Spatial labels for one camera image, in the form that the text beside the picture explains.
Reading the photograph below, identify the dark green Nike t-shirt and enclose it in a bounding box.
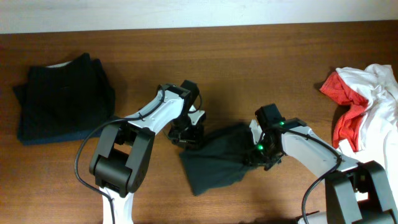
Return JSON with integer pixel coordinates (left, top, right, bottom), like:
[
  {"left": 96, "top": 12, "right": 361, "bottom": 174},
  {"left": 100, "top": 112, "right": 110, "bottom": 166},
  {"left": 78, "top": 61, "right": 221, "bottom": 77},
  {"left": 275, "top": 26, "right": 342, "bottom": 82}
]
[{"left": 179, "top": 123, "right": 257, "bottom": 196}]

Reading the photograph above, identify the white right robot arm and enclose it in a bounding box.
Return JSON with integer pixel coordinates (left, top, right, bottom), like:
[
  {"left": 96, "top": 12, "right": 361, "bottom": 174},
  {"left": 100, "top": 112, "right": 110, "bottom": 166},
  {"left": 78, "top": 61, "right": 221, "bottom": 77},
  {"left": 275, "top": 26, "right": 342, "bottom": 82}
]
[{"left": 245, "top": 104, "right": 397, "bottom": 223}]

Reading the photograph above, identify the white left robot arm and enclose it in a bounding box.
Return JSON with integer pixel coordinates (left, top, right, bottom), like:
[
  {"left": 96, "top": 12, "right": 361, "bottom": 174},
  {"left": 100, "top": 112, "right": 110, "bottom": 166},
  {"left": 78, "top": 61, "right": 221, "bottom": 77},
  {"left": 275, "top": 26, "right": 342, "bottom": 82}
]
[{"left": 89, "top": 80, "right": 205, "bottom": 223}]

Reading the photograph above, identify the folded dark clothes stack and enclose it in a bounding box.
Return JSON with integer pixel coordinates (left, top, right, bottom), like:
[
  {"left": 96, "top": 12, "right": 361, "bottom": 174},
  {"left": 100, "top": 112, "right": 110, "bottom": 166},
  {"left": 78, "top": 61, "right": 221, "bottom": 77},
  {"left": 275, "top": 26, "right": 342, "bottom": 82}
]
[{"left": 13, "top": 53, "right": 116, "bottom": 146}]

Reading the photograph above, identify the white garment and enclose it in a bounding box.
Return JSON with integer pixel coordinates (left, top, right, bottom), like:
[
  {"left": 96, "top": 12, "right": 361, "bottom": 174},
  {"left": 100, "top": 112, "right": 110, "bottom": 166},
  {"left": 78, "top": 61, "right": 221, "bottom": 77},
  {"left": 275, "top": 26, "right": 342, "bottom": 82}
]
[{"left": 336, "top": 63, "right": 397, "bottom": 200}]

